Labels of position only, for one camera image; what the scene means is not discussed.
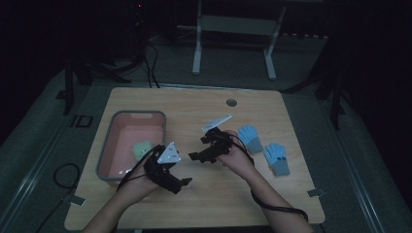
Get black tripod stand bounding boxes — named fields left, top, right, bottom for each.
left=281, top=28, right=349, bottom=131
left=54, top=48, right=134, bottom=117

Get black floor cable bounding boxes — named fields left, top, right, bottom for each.
left=34, top=162, right=83, bottom=233

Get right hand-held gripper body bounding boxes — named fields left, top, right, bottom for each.
left=199, top=113, right=234, bottom=164

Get pink bin with grey rim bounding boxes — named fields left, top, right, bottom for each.
left=95, top=110, right=167, bottom=183

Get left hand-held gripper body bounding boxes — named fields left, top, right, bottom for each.
left=143, top=141, right=185, bottom=192

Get left hand-held gripper cable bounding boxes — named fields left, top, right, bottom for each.
left=116, top=145, right=164, bottom=192

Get person's right hand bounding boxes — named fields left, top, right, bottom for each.
left=216, top=129, right=258, bottom=179

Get blue fuzzy glove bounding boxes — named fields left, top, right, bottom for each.
left=237, top=124, right=264, bottom=154
left=262, top=142, right=292, bottom=178

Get person's left hand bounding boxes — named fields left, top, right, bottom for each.
left=116, top=168, right=160, bottom=207

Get green fuzzy glove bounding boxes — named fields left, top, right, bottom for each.
left=132, top=140, right=156, bottom=162

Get white metal stand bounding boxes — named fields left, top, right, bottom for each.
left=191, top=0, right=288, bottom=82

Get black hanging cables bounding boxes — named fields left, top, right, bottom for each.
left=142, top=38, right=162, bottom=89

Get grey tape strip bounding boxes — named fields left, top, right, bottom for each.
left=306, top=188, right=326, bottom=198
left=63, top=194, right=87, bottom=208

